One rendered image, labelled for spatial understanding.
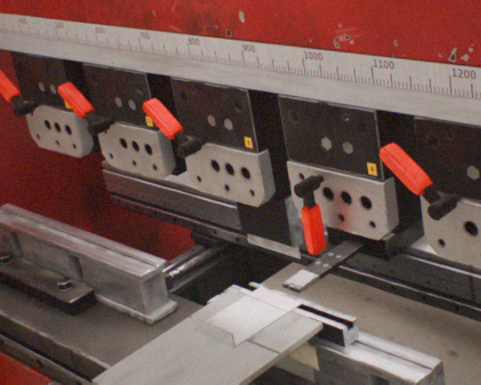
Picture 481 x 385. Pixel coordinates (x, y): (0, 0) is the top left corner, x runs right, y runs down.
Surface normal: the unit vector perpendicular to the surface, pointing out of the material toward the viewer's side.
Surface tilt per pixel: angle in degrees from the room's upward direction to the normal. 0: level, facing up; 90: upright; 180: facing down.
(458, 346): 0
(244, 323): 0
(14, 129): 90
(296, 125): 90
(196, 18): 90
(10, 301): 0
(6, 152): 90
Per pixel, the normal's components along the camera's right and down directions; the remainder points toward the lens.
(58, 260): -0.70, 0.40
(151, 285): 0.69, 0.18
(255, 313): -0.17, -0.90
